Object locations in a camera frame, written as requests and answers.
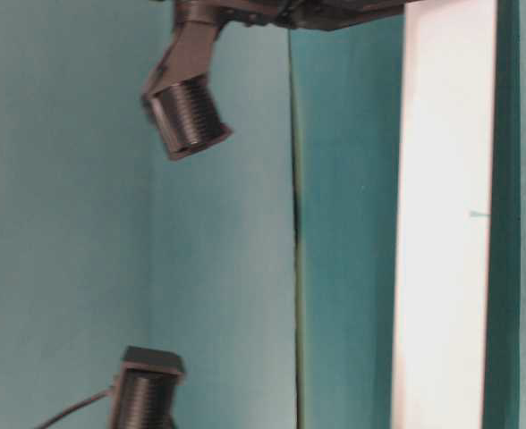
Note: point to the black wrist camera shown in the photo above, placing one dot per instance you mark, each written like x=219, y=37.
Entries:
x=144, y=390
x=176, y=94

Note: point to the white wooden board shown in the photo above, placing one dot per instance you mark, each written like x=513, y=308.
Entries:
x=443, y=217

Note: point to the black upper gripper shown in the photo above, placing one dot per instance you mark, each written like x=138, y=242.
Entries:
x=303, y=14

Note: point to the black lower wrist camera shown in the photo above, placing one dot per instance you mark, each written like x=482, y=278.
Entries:
x=144, y=390

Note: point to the black upper wrist camera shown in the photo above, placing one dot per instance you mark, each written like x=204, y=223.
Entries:
x=176, y=94

